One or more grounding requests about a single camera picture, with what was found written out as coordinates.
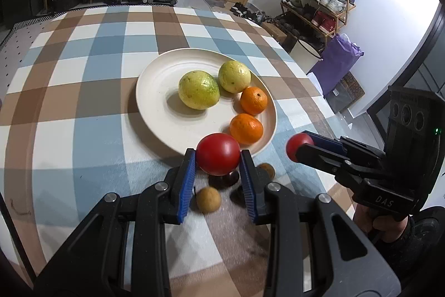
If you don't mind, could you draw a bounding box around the cream round plate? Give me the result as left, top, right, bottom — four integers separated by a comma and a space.
136, 48, 278, 158

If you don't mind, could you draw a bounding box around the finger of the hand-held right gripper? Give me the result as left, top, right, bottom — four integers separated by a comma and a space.
302, 131, 386, 163
295, 143, 383, 186

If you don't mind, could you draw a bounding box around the orange mandarin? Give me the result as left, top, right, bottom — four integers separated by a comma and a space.
241, 87, 268, 116
230, 113, 264, 145

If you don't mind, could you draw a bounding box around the wooden shoe rack with shoes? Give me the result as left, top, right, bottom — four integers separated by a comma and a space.
280, 0, 359, 50

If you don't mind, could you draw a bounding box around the dark clothing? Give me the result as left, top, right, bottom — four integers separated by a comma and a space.
393, 207, 445, 284

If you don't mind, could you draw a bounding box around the brown doormat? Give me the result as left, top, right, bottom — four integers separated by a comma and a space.
327, 71, 365, 113

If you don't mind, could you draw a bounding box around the pile of shoes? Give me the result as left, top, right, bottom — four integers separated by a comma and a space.
229, 1, 275, 24

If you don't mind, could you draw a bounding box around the red tomato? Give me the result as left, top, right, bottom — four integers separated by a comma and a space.
286, 133, 314, 163
196, 133, 241, 176

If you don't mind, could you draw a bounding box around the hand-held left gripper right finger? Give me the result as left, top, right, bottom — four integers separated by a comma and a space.
240, 150, 402, 297

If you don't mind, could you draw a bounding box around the purple bag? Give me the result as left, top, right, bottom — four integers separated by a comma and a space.
308, 33, 364, 96

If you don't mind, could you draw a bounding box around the white dotted floor mat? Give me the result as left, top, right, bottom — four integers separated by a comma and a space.
0, 3, 87, 75

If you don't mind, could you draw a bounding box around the person's right hand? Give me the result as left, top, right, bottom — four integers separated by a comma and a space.
353, 201, 414, 244

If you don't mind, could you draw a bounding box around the cardboard box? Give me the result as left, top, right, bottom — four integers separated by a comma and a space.
261, 20, 289, 43

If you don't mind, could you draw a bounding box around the brown longan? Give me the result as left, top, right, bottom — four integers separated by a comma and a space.
196, 187, 221, 213
257, 162, 275, 181

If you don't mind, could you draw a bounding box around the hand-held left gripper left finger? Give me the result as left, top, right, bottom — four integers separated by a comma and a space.
33, 148, 197, 297

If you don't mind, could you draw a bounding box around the white waste bin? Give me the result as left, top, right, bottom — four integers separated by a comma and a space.
290, 36, 324, 73

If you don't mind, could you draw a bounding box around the checked tablecloth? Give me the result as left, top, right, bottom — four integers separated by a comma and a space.
0, 5, 355, 297

